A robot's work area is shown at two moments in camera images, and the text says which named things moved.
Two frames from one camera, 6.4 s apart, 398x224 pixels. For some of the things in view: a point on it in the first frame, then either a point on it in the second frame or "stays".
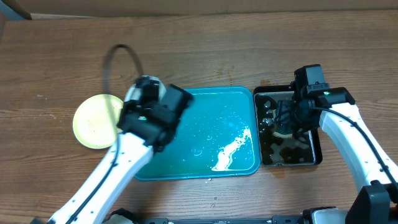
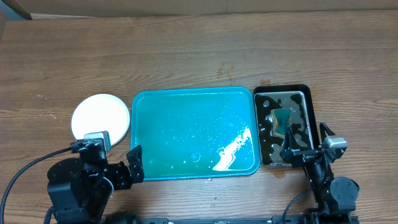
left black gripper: [127, 107] → [127, 178]
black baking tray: [278, 147] stays
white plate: [135, 93] → [101, 112]
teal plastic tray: [217, 135] stays
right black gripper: [311, 126] → [291, 149]
